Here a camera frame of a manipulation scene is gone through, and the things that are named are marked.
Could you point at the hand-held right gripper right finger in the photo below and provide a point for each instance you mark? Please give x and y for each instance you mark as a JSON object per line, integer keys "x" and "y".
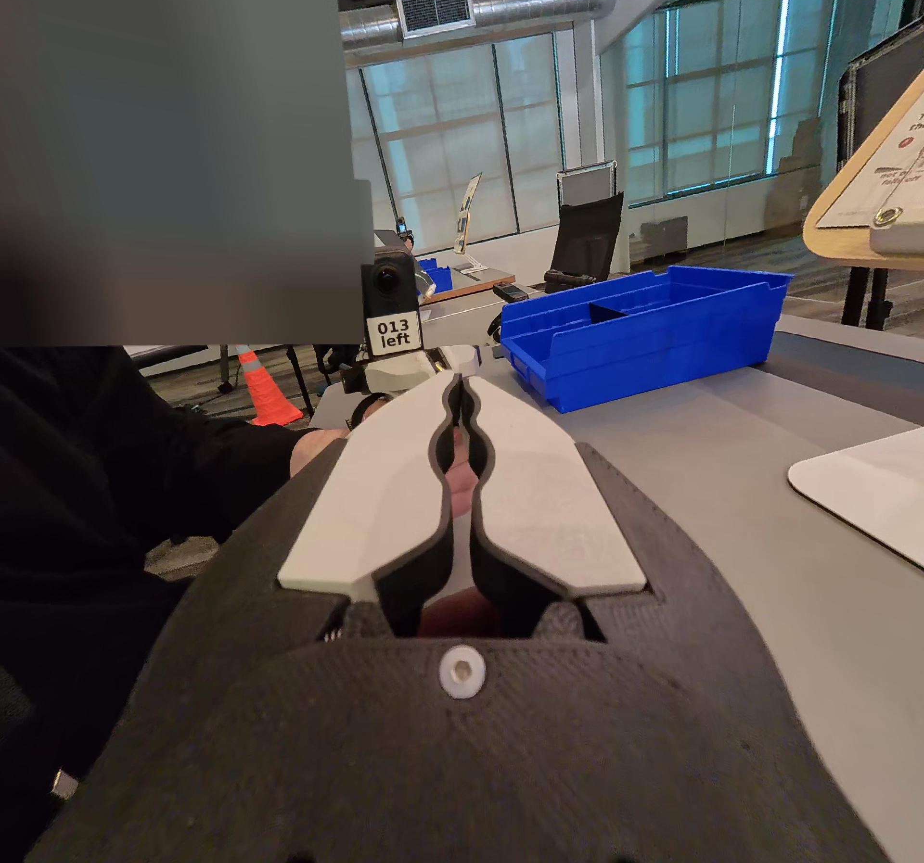
{"x": 556, "y": 509}

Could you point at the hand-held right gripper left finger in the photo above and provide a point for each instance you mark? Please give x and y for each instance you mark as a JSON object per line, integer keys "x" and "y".
{"x": 361, "y": 509}

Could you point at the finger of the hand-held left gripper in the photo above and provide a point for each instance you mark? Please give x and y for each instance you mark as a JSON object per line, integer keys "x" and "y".
{"x": 401, "y": 374}
{"x": 458, "y": 360}

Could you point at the person's left forearm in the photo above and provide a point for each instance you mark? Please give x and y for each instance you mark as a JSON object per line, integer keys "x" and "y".
{"x": 231, "y": 473}

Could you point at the grey desk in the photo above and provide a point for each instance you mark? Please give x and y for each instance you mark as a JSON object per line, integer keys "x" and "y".
{"x": 722, "y": 480}

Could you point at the person's left hand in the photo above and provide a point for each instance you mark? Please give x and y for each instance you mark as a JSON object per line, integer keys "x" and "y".
{"x": 314, "y": 448}

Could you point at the small blue bin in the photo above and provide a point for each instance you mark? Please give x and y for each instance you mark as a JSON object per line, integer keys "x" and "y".
{"x": 437, "y": 275}

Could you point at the small sign on stand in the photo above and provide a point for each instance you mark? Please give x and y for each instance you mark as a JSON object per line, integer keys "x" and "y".
{"x": 469, "y": 213}

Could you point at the orange traffic cone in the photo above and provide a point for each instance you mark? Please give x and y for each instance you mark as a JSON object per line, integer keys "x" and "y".
{"x": 267, "y": 394}

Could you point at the black office chair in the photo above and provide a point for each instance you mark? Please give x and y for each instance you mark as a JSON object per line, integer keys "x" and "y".
{"x": 588, "y": 242}

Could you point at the blue plastic bin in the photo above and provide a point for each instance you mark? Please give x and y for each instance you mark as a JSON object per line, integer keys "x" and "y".
{"x": 635, "y": 351}

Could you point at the white air vent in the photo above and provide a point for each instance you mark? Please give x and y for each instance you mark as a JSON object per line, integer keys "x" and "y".
{"x": 434, "y": 8}

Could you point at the person's black clothing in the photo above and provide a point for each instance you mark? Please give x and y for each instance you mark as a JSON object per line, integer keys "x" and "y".
{"x": 65, "y": 516}

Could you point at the white metal stand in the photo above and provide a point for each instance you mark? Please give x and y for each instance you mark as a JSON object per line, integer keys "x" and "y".
{"x": 866, "y": 495}

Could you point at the wooden board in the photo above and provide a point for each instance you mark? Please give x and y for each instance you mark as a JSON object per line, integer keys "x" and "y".
{"x": 837, "y": 235}

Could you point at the white instruction sign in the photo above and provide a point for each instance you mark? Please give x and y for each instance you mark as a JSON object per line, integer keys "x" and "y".
{"x": 895, "y": 177}

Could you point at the silver air duct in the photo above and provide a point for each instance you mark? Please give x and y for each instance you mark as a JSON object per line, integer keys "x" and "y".
{"x": 541, "y": 1}

